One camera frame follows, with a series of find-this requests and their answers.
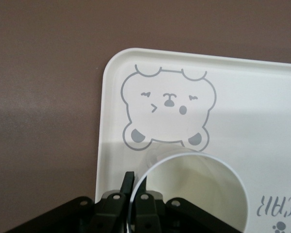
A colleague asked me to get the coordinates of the white plastic cup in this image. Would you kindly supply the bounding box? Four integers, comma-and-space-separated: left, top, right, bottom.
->
129, 145, 254, 233

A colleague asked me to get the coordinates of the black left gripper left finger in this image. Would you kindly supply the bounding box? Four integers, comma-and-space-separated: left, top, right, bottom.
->
89, 171, 136, 233

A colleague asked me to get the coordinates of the cream tray with bear print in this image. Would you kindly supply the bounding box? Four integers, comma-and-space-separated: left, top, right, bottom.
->
95, 47, 291, 233

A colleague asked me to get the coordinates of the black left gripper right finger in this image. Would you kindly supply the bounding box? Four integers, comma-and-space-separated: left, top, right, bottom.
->
135, 178, 164, 233

